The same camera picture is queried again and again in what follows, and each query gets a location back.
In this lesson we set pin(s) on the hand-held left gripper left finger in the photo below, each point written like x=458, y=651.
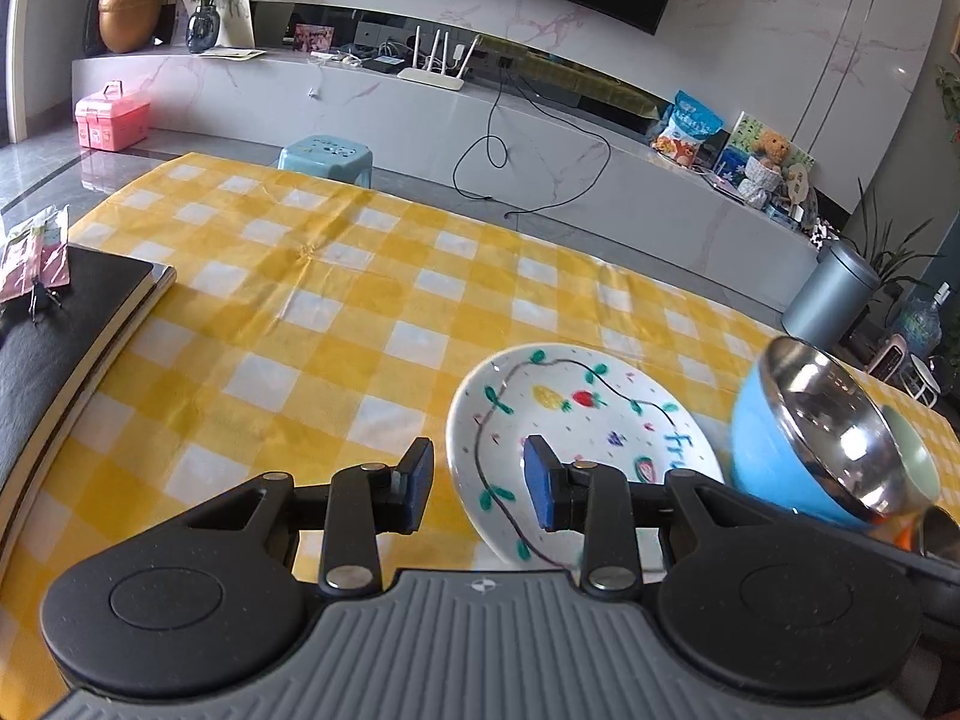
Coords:
x=422, y=480

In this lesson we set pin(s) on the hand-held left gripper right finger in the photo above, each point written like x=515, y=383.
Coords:
x=534, y=480

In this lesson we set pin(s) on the white painted plate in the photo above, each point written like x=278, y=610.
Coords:
x=570, y=420

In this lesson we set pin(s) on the blue steel-lined bowl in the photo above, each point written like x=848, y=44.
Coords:
x=765, y=457

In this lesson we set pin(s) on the pale green ceramic bowl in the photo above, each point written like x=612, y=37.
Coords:
x=919, y=457

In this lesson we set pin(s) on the yellow checked tablecloth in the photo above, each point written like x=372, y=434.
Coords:
x=300, y=315

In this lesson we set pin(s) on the light blue plastic stool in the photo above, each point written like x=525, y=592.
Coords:
x=326, y=151

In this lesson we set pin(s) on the grey round trash bin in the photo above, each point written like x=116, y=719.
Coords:
x=829, y=292

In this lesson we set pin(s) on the black notebook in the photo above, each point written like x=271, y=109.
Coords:
x=75, y=330

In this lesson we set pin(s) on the blue and orange snack bag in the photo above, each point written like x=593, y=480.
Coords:
x=686, y=127

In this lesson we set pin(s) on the white round stool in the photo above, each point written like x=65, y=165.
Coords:
x=919, y=382

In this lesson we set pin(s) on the white router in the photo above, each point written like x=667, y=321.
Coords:
x=435, y=79

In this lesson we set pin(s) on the brown teddy bear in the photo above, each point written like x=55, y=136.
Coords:
x=772, y=150

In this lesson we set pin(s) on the green picture book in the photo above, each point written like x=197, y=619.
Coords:
x=750, y=131

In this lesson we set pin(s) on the blue water bottle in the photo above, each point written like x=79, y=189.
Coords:
x=919, y=326

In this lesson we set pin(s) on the black binder clip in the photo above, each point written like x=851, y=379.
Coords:
x=41, y=300

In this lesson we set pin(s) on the potted plant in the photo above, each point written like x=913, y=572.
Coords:
x=896, y=259

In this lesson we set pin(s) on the marble tv console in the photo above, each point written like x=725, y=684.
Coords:
x=225, y=97

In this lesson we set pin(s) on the pink packet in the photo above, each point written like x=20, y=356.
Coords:
x=41, y=255

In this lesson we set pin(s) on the pink photo card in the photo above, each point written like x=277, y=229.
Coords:
x=313, y=38

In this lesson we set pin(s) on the pink storage box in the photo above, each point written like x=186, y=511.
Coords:
x=112, y=120

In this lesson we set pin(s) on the dark glass vase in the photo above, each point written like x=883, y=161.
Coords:
x=201, y=30

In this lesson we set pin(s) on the gold vase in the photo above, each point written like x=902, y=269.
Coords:
x=129, y=15

